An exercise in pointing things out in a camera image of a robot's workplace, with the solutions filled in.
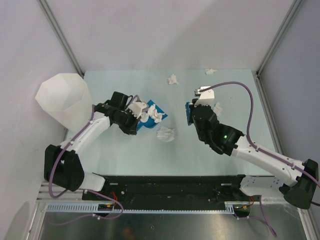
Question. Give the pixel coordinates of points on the paper scrap lower centre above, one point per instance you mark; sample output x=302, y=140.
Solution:
x=154, y=114

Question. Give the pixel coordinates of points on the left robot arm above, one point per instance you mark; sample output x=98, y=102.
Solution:
x=62, y=163

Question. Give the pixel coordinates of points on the paper scrap top right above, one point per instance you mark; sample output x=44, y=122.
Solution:
x=210, y=71

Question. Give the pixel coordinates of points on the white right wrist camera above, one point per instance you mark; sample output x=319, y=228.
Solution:
x=204, y=96

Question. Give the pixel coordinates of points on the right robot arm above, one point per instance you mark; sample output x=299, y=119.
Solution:
x=299, y=179

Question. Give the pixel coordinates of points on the blue hand brush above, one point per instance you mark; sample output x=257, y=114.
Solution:
x=188, y=108

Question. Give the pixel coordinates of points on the blue dustpan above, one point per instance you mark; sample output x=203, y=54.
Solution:
x=150, y=123

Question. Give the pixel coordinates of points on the paper scrap top centre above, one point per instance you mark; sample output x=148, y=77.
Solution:
x=172, y=80

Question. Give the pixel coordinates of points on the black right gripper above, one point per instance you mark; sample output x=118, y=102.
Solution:
x=193, y=101

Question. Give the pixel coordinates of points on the paper scrap lower left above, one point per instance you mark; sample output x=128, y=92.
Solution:
x=144, y=117

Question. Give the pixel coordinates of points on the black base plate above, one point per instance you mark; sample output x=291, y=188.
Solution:
x=175, y=193

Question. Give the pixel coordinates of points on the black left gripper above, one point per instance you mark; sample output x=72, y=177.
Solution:
x=132, y=128

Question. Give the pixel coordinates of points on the large paper scrap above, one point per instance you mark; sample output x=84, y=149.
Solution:
x=165, y=134

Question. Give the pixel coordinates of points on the translucent white waste bin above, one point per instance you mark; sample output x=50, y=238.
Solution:
x=67, y=99

